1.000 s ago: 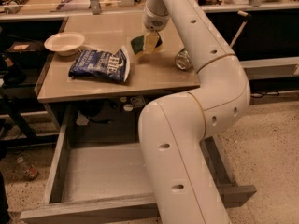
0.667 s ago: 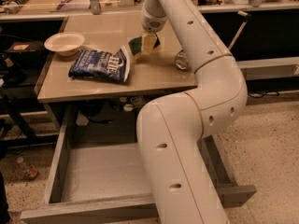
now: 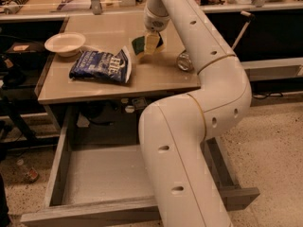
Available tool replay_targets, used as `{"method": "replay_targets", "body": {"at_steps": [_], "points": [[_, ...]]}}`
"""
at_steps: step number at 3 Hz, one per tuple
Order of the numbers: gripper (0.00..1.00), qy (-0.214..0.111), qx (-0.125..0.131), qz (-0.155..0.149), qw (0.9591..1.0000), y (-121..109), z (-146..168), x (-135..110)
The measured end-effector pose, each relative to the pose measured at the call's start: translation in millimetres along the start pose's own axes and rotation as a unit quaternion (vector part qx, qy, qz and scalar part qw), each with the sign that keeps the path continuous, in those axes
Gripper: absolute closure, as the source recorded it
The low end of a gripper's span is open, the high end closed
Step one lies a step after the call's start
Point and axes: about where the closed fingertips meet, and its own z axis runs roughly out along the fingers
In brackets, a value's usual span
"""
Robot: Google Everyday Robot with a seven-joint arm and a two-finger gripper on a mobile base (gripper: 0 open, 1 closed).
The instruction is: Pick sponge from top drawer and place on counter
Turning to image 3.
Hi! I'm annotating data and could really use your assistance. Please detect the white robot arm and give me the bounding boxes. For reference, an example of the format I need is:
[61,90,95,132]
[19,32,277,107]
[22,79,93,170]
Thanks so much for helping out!
[139,0,252,227]

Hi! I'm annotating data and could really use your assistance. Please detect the green soda can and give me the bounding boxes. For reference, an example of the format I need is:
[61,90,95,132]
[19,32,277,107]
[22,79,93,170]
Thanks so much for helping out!
[176,50,193,72]

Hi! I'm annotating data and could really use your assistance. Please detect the green and yellow sponge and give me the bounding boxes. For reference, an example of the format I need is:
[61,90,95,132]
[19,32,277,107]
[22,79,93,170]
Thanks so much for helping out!
[132,33,164,59]

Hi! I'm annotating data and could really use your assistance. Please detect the plastic bottle on floor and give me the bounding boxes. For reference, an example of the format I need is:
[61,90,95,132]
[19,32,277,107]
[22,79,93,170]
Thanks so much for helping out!
[16,159,39,183]

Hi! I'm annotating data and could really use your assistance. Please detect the black stand left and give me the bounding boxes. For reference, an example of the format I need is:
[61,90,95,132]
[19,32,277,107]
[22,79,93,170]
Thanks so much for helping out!
[0,96,59,149]

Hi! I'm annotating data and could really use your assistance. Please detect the blue chip bag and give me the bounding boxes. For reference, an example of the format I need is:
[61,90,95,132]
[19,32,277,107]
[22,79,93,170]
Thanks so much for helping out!
[69,46,132,83]

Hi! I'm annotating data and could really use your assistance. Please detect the white stick black handle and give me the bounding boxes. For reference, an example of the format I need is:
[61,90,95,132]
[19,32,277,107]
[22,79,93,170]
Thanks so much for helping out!
[231,10,255,49]

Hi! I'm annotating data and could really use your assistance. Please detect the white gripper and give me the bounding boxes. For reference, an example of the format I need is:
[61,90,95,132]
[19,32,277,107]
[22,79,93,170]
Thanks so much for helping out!
[143,8,169,55]

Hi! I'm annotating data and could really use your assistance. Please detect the white paper bowl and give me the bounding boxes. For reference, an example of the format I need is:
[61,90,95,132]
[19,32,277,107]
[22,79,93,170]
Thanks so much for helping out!
[45,32,86,58]

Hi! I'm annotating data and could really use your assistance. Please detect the open grey wooden drawer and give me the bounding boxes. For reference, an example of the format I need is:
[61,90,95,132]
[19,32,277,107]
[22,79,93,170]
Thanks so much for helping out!
[20,105,261,227]

